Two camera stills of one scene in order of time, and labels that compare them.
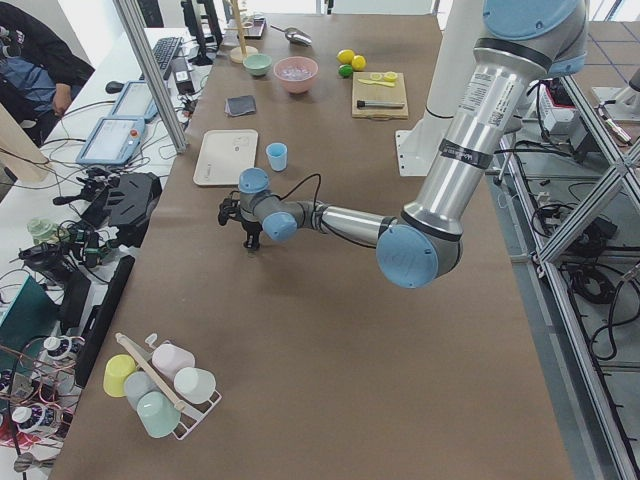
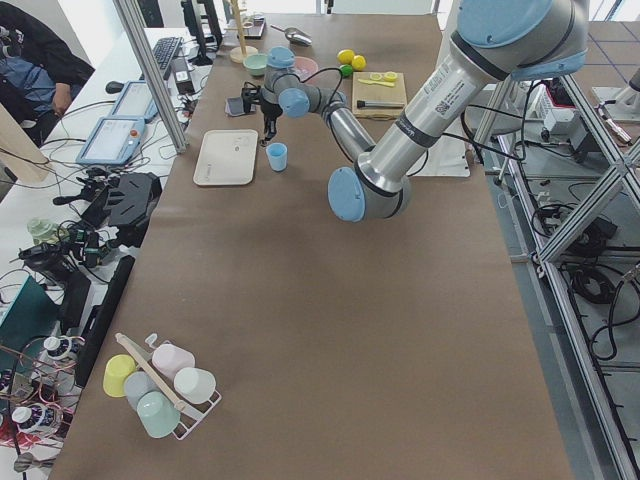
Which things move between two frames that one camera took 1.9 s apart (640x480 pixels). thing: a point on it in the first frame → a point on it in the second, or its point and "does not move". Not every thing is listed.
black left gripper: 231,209 → 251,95
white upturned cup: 194,385 does not move
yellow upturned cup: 117,368 does not move
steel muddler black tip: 376,103 does not move
